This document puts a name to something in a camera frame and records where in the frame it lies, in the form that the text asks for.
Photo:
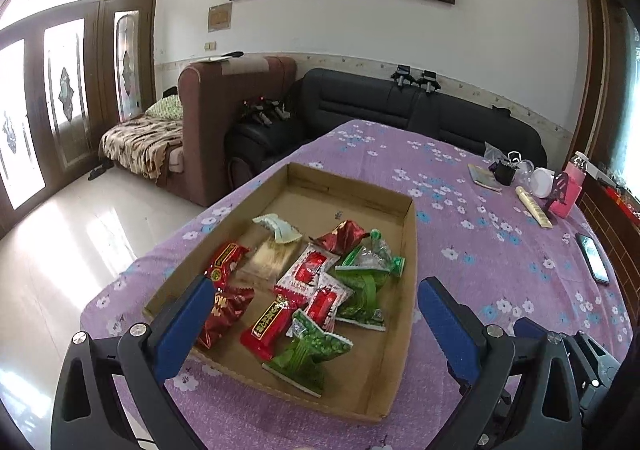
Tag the wooden door frame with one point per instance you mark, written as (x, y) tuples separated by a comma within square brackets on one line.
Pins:
[(597, 80)]

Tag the clear green-edged snack packet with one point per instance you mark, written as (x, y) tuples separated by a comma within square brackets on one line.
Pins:
[(375, 255)]

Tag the white round jar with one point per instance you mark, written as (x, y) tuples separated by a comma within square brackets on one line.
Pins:
[(542, 182)]

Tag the tan cracker packet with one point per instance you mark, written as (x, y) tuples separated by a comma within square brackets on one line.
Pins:
[(270, 257)]

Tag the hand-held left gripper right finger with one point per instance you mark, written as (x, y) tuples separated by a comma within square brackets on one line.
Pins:
[(447, 335)]

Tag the small wall plaque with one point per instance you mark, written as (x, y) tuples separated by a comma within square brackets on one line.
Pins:
[(220, 16)]

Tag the dark slipper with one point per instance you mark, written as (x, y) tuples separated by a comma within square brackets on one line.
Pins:
[(97, 172)]

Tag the black remote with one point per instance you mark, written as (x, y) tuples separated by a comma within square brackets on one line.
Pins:
[(231, 54)]

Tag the pale white-green snack packet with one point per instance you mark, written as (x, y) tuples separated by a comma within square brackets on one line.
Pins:
[(277, 227)]

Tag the black smartphone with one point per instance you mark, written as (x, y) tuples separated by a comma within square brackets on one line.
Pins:
[(593, 257)]

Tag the dark red crinkled snack packet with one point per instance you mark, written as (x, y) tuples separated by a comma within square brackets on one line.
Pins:
[(345, 235)]

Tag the clear glass jar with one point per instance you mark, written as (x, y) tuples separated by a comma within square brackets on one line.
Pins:
[(525, 170)]

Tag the dark phone stand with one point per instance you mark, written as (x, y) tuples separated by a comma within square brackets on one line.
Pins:
[(559, 187)]

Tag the brown armchair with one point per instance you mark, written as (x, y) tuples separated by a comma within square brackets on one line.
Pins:
[(235, 130)]

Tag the long cream packet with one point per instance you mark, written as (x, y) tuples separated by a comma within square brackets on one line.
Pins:
[(534, 206)]

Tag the green pillow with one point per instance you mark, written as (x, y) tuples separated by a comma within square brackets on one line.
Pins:
[(167, 106)]

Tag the wooden glass door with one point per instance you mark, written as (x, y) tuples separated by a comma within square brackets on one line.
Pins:
[(65, 80)]

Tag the red snack packet gold label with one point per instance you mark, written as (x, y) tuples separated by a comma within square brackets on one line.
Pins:
[(267, 327), (225, 262)]

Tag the green snack packet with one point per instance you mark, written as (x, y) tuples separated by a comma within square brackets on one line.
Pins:
[(305, 355), (362, 300)]

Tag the small notebook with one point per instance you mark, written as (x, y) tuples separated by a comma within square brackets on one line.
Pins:
[(484, 176)]

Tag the pink bottle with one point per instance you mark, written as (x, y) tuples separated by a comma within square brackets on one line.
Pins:
[(572, 190)]

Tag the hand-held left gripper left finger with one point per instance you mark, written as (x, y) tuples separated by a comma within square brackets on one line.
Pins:
[(185, 330)]

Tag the white and red snack packet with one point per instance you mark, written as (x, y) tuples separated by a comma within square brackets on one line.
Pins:
[(307, 272), (325, 302)]

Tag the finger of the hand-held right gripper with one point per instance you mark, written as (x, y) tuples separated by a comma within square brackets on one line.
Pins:
[(592, 360), (529, 327)]

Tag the black binder clip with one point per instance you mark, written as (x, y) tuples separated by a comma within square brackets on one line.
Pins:
[(505, 170)]

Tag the black leather sofa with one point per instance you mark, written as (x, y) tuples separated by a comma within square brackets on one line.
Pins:
[(360, 100)]

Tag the maroon snack packet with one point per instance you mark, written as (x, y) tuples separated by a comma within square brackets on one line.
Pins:
[(225, 315)]

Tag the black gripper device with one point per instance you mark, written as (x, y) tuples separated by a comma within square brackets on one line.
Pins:
[(400, 76), (429, 80)]

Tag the clear plastic bag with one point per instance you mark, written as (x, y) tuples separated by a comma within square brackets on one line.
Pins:
[(492, 150)]

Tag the cardboard tray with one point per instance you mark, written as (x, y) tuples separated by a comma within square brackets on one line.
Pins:
[(350, 200)]

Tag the purple floral tablecloth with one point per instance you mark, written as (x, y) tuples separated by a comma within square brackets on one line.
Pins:
[(475, 255)]

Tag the black devices with red light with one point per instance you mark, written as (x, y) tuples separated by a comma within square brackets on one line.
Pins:
[(262, 110)]

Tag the patterned brown blanket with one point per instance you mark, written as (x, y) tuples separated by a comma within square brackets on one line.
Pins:
[(140, 145)]

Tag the white papers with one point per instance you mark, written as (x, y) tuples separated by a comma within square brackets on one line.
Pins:
[(212, 59)]

